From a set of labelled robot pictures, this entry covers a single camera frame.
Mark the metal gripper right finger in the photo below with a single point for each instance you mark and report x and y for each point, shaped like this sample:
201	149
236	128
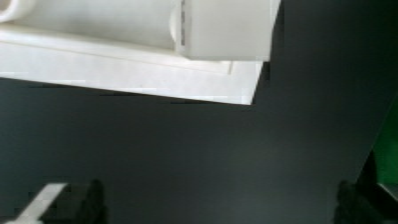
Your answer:
354	211

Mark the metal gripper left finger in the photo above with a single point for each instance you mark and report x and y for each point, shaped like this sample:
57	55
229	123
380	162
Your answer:
80	207

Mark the white square tabletop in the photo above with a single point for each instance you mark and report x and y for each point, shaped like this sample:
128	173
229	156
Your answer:
94	43

